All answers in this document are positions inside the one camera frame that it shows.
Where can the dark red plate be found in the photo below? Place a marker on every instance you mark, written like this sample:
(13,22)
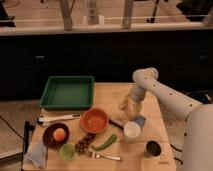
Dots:
(48,138)

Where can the green plastic tray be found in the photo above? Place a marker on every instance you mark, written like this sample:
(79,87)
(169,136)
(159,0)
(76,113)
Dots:
(68,93)

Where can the dark metal cup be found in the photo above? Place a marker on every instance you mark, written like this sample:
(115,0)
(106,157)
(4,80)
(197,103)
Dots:
(152,149)

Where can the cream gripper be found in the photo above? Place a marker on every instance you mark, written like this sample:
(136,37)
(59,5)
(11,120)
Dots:
(135,96)

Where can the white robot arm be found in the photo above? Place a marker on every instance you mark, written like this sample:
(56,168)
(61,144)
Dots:
(197,151)

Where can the bunch of dark grapes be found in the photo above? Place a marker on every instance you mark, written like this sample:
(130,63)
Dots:
(83,144)

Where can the yellow banana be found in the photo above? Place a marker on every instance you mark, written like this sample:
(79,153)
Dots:
(124,104)

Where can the silver fork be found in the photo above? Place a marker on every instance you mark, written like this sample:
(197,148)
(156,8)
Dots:
(95,155)

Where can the green pepper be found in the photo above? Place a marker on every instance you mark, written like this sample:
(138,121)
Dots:
(106,144)

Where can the orange bowl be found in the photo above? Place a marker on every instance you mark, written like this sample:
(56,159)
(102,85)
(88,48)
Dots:
(94,121)

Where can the black handled knife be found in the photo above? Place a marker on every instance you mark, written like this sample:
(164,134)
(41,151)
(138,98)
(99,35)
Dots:
(116,122)

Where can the blue sponge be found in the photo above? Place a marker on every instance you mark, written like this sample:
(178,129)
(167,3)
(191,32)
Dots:
(140,120)

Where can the orange fruit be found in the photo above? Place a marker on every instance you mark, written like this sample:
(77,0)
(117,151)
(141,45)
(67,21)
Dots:
(59,134)

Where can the light blue cloth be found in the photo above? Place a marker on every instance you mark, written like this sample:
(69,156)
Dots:
(37,156)

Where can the small green cup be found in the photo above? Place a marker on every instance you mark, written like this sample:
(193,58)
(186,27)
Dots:
(67,152)

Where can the white cup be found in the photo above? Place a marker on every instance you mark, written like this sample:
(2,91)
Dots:
(131,131)

